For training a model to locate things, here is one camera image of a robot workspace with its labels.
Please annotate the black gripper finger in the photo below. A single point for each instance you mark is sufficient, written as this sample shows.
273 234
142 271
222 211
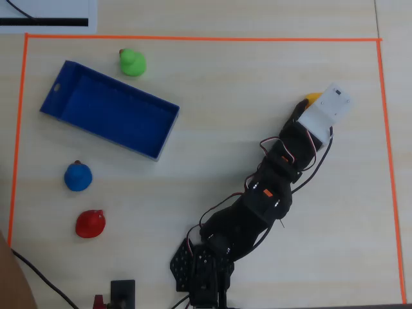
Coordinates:
299 111

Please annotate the yellow rubber duck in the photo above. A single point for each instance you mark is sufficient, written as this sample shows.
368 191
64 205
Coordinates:
313 96

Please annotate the person bare forearm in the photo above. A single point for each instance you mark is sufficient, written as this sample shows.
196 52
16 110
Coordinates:
13 283

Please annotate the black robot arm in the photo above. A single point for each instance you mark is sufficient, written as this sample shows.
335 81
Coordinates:
251 219

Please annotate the green rubber duck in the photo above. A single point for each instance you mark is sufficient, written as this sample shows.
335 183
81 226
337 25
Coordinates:
133 64

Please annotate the blue rectangular plastic box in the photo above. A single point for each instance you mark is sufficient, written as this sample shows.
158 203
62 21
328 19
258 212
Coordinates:
112 112

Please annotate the blue rubber duck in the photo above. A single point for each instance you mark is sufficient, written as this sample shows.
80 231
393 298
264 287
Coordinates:
78 177

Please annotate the red rubber duck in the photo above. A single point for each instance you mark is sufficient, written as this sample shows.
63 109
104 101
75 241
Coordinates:
90 224

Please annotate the long orange tape strip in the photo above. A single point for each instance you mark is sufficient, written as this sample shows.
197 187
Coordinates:
193 38

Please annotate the black table clamp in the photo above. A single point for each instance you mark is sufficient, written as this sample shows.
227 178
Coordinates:
122 289

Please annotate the white paper black stripe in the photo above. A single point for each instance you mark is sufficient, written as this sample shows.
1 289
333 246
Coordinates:
64 9

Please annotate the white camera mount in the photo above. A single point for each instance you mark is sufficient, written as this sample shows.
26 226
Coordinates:
325 111

